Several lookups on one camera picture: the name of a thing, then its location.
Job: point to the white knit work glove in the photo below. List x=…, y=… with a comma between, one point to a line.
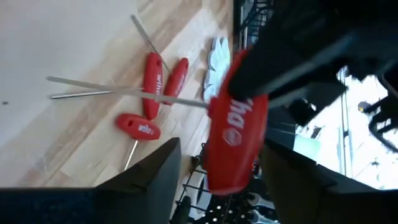
x=217, y=67

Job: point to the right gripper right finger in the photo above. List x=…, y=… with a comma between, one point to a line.
x=326, y=199

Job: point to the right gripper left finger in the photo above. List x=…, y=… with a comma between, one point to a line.
x=109, y=202

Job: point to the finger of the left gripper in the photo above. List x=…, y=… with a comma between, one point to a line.
x=273, y=68
x=314, y=99

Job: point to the black background robot arm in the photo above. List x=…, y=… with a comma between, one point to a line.
x=382, y=121

